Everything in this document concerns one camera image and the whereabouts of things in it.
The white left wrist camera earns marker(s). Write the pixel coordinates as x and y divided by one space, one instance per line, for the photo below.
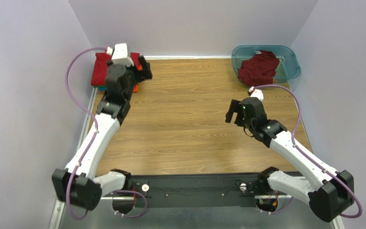
120 54

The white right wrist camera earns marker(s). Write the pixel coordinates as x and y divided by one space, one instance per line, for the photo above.
256 93

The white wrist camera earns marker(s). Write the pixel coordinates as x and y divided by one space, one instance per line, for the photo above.
120 54
256 93

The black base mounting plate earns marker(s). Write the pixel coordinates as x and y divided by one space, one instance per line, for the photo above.
199 190

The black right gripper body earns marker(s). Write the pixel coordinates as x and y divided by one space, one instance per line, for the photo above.
238 113

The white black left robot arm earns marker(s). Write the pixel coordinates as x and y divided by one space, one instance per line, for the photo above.
78 184

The orange folded t shirt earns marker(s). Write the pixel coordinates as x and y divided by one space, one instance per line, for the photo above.
135 90

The teal plastic bin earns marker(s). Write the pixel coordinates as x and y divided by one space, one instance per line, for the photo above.
287 69

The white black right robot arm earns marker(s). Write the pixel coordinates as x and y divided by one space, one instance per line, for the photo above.
325 190

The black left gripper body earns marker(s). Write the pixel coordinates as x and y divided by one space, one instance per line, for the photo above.
137 72

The dark red t shirt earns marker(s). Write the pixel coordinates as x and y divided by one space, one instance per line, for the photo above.
259 70

